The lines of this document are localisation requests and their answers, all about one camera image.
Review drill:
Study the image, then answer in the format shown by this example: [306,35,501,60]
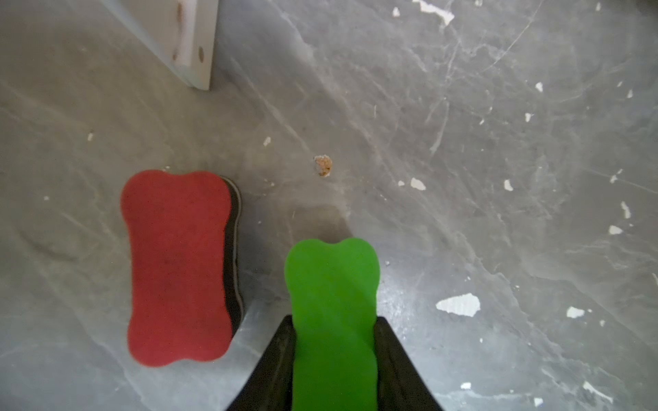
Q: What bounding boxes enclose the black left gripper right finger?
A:
[374,317,443,411]

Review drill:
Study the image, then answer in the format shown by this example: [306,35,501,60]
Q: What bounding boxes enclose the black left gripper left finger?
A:
[227,315,296,411]

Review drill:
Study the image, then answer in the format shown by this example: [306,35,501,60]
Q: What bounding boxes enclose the green eraser top shelf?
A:
[284,238,380,410]

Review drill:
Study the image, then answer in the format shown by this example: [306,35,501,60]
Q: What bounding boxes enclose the white wooden two-tier shelf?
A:
[103,0,219,91]

